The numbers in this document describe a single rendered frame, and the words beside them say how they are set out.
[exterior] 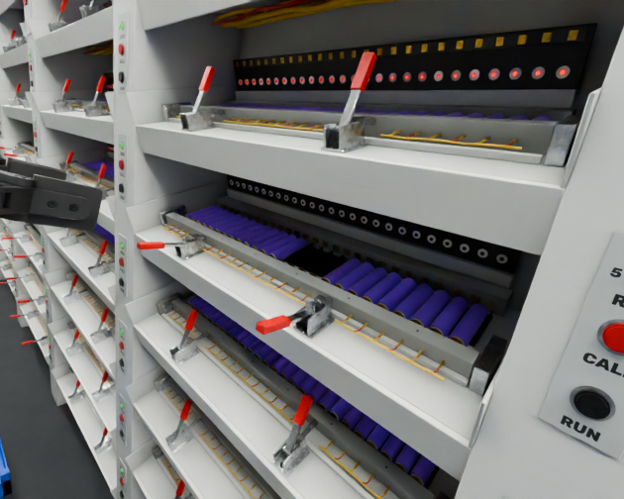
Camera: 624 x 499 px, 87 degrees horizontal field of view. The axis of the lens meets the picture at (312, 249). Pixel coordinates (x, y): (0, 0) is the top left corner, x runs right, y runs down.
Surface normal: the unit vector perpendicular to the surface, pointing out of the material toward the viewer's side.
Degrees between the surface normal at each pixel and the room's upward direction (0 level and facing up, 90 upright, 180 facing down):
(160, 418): 17
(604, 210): 90
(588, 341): 90
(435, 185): 107
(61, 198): 90
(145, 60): 90
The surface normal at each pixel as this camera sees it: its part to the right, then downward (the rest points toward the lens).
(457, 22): -0.65, 0.11
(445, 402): -0.04, -0.88
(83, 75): 0.74, 0.30
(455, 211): -0.67, 0.37
